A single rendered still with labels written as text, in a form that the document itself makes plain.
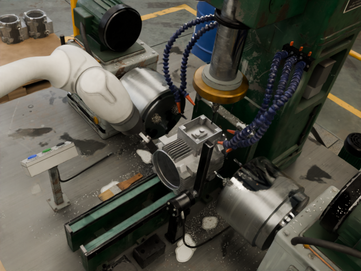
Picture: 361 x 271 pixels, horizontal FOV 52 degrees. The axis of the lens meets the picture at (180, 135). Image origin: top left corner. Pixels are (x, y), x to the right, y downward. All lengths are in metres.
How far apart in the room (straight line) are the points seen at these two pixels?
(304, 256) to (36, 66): 0.83
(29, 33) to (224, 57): 2.82
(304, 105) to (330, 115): 2.15
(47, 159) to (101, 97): 0.43
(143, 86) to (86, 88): 0.52
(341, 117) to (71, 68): 2.92
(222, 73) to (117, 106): 0.36
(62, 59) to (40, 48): 2.59
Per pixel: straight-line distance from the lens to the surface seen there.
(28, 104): 1.93
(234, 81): 1.16
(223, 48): 1.09
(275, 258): 1.14
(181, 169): 1.22
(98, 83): 0.91
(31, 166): 1.26
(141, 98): 1.39
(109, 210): 1.31
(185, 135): 1.26
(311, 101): 1.46
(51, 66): 1.01
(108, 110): 0.95
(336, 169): 1.85
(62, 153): 1.29
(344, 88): 4.02
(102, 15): 1.50
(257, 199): 1.13
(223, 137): 1.38
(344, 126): 3.53
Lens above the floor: 2.00
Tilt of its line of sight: 44 degrees down
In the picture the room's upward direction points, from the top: 9 degrees clockwise
